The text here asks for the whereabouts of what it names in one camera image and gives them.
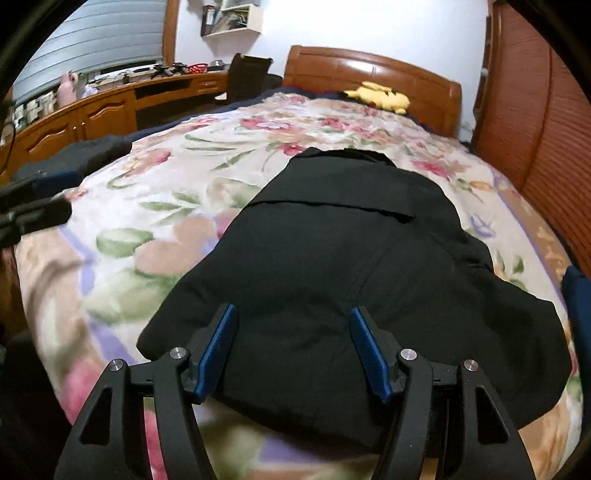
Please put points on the folded navy blue garment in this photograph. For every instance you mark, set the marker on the folded navy blue garment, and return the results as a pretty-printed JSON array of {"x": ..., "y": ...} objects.
[{"x": 576, "y": 290}]

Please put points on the grey window blind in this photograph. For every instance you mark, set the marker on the grey window blind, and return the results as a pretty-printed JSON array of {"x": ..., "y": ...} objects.
[{"x": 99, "y": 34}]

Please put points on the floral bed blanket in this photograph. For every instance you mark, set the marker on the floral bed blanket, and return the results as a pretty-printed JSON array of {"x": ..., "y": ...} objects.
[{"x": 90, "y": 286}]

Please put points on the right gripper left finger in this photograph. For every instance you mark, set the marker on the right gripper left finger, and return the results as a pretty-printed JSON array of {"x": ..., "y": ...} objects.
[{"x": 108, "y": 439}]

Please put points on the wooden louvered wardrobe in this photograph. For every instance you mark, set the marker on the wooden louvered wardrobe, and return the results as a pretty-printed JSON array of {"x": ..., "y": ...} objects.
[{"x": 535, "y": 129}]

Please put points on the white wall shelf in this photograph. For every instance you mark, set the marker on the white wall shelf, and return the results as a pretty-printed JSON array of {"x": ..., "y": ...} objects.
[{"x": 224, "y": 17}]

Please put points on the wooden bed headboard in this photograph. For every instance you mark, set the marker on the wooden bed headboard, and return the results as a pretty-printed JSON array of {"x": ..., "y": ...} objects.
[{"x": 435, "y": 100}]

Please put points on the red basket on desk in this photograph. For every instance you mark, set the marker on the red basket on desk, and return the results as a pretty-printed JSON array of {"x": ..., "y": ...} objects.
[{"x": 198, "y": 68}]

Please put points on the yellow pikachu plush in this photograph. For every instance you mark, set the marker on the yellow pikachu plush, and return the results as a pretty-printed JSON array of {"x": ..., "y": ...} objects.
[{"x": 380, "y": 97}]

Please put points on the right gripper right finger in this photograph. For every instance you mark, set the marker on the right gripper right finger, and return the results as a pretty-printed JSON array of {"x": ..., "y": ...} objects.
[{"x": 451, "y": 411}]

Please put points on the dark wooden chair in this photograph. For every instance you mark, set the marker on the dark wooden chair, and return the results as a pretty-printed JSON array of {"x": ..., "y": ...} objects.
[{"x": 249, "y": 76}]

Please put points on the wooden desk with cabinets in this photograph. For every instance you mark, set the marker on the wooden desk with cabinets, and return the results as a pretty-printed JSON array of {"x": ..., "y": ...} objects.
[{"x": 113, "y": 111}]

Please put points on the dark grey folded garment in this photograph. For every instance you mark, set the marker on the dark grey folded garment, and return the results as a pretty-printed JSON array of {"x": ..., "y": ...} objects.
[{"x": 85, "y": 158}]

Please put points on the black trench coat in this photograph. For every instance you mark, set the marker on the black trench coat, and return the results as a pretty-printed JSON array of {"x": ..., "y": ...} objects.
[{"x": 341, "y": 229}]

